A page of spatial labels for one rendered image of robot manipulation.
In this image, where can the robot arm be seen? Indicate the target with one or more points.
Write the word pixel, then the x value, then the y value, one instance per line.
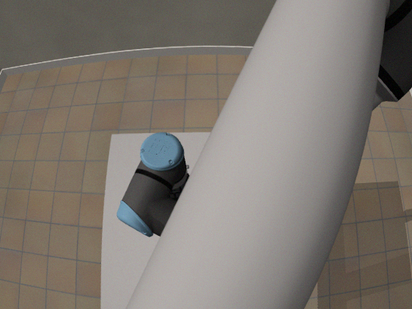
pixel 260 212

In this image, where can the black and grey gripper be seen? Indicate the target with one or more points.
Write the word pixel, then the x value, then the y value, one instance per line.
pixel 175 193

